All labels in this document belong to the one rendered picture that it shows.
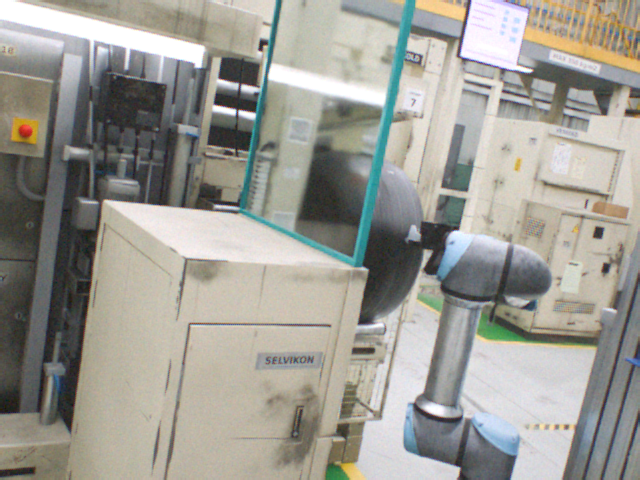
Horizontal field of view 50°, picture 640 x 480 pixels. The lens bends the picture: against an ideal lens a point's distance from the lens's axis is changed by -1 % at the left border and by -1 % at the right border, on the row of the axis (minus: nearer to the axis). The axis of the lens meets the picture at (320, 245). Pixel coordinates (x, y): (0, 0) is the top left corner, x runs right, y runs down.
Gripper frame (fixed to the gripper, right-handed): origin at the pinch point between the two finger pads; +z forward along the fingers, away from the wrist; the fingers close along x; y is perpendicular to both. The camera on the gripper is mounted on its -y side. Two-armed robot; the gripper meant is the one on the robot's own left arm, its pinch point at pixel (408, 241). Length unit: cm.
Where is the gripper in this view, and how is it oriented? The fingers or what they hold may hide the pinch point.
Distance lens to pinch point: 218.8
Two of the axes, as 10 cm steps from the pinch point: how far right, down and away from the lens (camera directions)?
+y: 1.2, -9.9, -0.8
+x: -8.4, -0.5, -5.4
